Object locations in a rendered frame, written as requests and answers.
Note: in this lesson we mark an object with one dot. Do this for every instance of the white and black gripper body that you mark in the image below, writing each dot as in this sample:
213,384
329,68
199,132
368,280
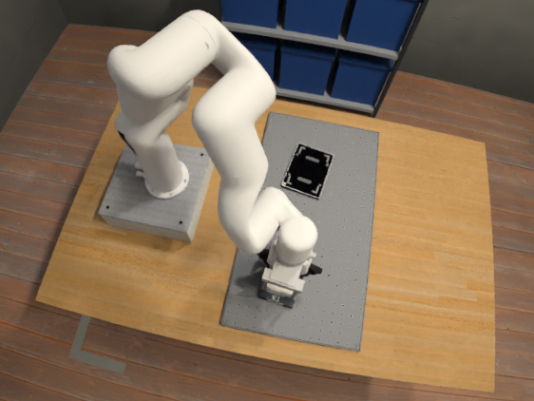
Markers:
272,258

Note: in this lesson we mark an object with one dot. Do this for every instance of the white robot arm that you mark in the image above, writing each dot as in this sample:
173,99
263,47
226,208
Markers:
224,119

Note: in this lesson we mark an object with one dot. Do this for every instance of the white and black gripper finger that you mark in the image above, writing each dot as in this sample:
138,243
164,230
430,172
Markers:
266,253
313,269

